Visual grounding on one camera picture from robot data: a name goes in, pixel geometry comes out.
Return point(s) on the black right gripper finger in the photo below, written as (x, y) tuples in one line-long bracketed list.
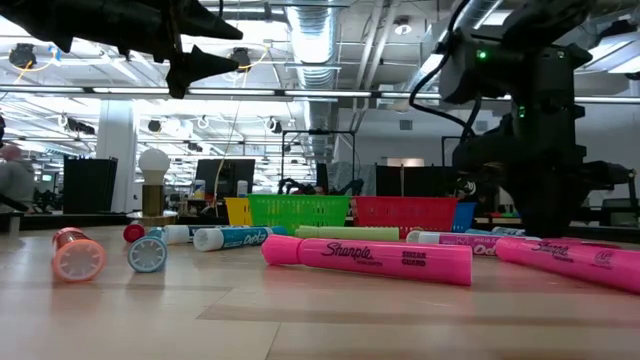
[(545, 215)]

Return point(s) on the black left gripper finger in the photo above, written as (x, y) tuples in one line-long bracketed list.
[(200, 25), (192, 67)]

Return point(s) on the pink Sharpie highlighter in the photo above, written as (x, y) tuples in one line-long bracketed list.
[(575, 262), (375, 261)]

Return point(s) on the teal highlighter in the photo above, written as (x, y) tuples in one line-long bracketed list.
[(147, 254)]

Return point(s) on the orange highlighter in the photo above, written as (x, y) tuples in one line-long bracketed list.
[(79, 260)]

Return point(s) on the black background robot arm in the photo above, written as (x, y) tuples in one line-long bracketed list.
[(350, 187), (290, 186)]

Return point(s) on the black monitor on arm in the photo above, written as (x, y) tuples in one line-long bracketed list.
[(600, 176)]

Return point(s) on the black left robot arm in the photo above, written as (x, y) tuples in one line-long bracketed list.
[(35, 15)]

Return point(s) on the black ceiling-mounted device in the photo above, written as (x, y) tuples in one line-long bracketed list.
[(22, 55), (244, 56)]

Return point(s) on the light blue marker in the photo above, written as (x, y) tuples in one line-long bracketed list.
[(480, 231)]

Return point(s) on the person in black shirt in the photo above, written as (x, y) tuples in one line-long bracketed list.
[(469, 187)]

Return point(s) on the grey office chair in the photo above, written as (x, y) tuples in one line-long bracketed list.
[(620, 212)]

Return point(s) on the blue plastic basket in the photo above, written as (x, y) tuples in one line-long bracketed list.
[(465, 216)]

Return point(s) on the pink Expo marker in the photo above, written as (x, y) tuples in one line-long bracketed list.
[(450, 240)]

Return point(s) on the black computer monitor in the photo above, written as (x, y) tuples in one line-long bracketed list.
[(225, 177)]

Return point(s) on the wide black partition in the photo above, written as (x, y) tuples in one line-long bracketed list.
[(415, 182)]

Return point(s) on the white building column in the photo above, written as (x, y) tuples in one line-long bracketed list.
[(116, 160)]

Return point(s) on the white wipes canister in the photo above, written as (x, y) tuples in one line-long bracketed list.
[(199, 190)]

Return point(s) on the white bottle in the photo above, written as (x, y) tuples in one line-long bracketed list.
[(242, 189)]

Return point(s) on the bulb lamp with brass base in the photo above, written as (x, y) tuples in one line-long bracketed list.
[(153, 200)]

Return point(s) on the red plastic basket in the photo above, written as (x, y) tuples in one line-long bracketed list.
[(405, 215)]

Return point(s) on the long overhead light bar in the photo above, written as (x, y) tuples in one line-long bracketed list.
[(330, 93)]

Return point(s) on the yellow plastic basket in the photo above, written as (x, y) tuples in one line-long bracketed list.
[(237, 212)]

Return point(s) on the black partition panel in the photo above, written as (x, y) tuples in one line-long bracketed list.
[(90, 185)]

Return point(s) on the teal Expo marker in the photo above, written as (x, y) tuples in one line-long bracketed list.
[(235, 237)]

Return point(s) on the red marker cap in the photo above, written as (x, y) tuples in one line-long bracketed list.
[(134, 233)]

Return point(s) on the green plastic basket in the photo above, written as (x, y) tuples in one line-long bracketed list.
[(300, 212)]

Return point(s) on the person in grey top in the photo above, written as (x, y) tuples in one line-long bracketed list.
[(15, 180)]

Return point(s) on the light green highlighter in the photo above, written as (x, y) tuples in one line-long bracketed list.
[(350, 233)]

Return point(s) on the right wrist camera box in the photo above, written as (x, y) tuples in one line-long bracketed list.
[(470, 70)]

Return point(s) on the silver ventilation duct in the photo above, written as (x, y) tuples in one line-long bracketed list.
[(314, 35)]

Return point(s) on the black rig frame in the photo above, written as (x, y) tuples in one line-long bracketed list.
[(318, 132)]

